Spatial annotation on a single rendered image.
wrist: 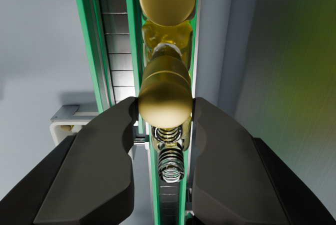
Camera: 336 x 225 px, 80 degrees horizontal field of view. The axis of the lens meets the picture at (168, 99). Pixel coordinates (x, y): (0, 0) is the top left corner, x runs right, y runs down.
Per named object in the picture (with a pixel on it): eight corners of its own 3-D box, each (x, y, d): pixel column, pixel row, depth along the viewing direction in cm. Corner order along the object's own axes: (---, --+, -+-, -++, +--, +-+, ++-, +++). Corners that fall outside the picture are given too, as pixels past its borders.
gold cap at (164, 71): (187, 97, 17) (192, 131, 13) (144, 97, 17) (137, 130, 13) (190, 55, 15) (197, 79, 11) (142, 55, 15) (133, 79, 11)
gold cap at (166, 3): (199, 2, 16) (208, 8, 12) (160, 27, 17) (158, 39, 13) (176, -45, 14) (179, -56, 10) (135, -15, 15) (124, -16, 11)
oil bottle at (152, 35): (181, 38, 40) (192, 83, 22) (153, 37, 40) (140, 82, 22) (182, 7, 38) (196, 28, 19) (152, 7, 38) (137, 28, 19)
